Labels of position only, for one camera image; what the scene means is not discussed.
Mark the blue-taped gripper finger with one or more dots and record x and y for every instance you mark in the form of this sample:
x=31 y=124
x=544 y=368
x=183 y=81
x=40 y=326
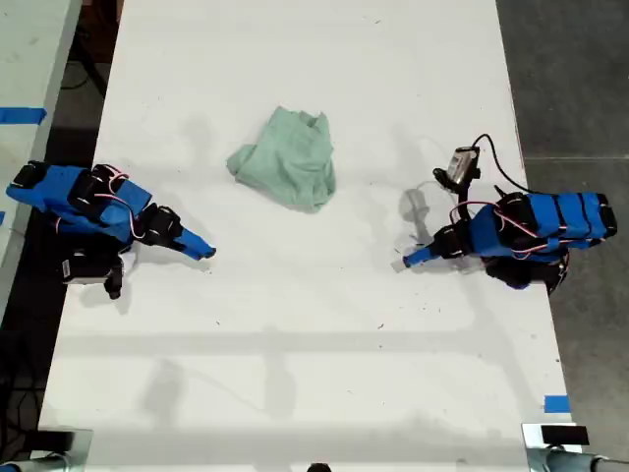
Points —
x=421 y=253
x=194 y=238
x=423 y=259
x=194 y=250

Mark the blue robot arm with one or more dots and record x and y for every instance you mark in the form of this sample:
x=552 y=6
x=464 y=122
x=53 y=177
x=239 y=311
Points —
x=49 y=189
x=555 y=216

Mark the pale green T-shirt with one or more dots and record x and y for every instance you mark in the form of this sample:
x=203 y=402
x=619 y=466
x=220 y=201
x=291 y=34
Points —
x=287 y=162

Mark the long blue tape strip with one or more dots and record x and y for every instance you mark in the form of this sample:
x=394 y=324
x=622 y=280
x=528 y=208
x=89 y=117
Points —
x=22 y=115

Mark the short blue tape strip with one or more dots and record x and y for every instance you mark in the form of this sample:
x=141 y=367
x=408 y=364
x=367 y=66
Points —
x=556 y=403

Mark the pale side table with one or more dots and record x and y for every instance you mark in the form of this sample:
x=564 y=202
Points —
x=29 y=59

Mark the small round black object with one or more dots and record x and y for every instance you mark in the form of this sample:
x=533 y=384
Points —
x=319 y=468

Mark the grey metal tube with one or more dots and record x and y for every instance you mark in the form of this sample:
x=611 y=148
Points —
x=565 y=462
x=34 y=464

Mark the gripper camera stalk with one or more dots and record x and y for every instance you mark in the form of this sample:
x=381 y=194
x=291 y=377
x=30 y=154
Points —
x=115 y=285
x=444 y=178

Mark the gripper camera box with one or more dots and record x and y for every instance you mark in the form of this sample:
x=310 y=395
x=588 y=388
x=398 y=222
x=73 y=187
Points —
x=462 y=164
x=86 y=269

